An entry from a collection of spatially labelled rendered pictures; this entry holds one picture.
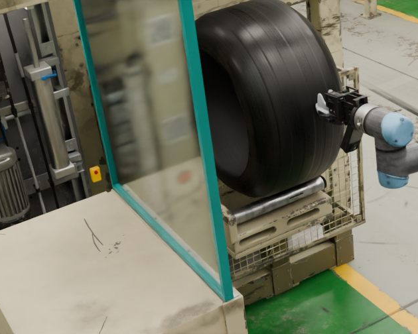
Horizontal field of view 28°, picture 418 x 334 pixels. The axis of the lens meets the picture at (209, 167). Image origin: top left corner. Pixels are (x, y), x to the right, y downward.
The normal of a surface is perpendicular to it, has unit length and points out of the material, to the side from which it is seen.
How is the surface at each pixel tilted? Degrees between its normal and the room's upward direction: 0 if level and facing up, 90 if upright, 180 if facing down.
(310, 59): 52
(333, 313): 0
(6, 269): 0
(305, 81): 61
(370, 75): 0
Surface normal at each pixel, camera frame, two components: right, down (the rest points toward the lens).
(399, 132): 0.46, 0.29
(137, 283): -0.13, -0.87
